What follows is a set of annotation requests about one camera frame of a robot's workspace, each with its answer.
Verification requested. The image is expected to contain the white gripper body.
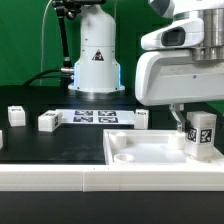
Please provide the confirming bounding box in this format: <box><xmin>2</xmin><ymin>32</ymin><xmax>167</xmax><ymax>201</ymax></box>
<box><xmin>135</xmin><ymin>50</ymin><xmax>224</xmax><ymax>106</ymax></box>

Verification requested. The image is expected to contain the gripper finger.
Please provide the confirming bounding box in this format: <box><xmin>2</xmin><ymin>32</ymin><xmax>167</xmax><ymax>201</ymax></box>
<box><xmin>169</xmin><ymin>104</ymin><xmax>185</xmax><ymax>132</ymax></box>

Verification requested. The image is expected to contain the white square tabletop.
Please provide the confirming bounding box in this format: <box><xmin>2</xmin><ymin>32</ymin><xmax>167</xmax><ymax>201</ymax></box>
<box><xmin>103</xmin><ymin>129</ymin><xmax>224</xmax><ymax>166</ymax></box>

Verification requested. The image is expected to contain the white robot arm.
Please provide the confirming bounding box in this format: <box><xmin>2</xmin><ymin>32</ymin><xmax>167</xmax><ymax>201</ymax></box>
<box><xmin>69</xmin><ymin>0</ymin><xmax>224</xmax><ymax>106</ymax></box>

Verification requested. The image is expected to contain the white marker sheet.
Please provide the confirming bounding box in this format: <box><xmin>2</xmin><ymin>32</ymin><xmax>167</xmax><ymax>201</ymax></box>
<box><xmin>58</xmin><ymin>109</ymin><xmax>135</xmax><ymax>125</ymax></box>

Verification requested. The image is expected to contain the white U-shaped obstacle fence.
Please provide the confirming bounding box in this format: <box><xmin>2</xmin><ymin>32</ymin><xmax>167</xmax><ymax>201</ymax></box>
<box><xmin>0</xmin><ymin>163</ymin><xmax>224</xmax><ymax>192</ymax></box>

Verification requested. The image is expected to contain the black cable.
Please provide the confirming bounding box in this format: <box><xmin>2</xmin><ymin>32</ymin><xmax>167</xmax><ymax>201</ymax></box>
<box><xmin>22</xmin><ymin>68</ymin><xmax>75</xmax><ymax>88</ymax></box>

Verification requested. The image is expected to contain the grey cable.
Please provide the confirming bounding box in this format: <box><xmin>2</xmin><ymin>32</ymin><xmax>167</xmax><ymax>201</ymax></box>
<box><xmin>39</xmin><ymin>0</ymin><xmax>54</xmax><ymax>87</ymax></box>

